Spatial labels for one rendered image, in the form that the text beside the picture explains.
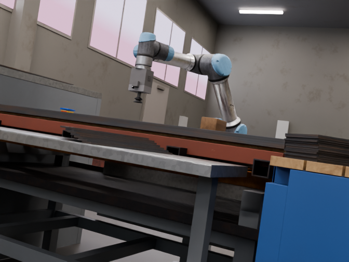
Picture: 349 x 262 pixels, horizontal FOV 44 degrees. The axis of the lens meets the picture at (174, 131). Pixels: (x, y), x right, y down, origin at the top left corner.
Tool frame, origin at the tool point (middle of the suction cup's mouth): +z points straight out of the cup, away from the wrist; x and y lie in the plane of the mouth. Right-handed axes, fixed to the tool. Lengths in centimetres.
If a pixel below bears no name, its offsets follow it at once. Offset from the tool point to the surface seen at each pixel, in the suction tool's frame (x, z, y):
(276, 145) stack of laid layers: -36, 12, 76
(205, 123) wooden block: -22, 7, 46
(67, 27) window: 341, -143, -396
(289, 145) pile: -54, 12, 84
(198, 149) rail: -37, 17, 51
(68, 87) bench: 40, -9, -82
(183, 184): 41, 37, 8
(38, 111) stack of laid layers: -37.6, 11.2, -21.0
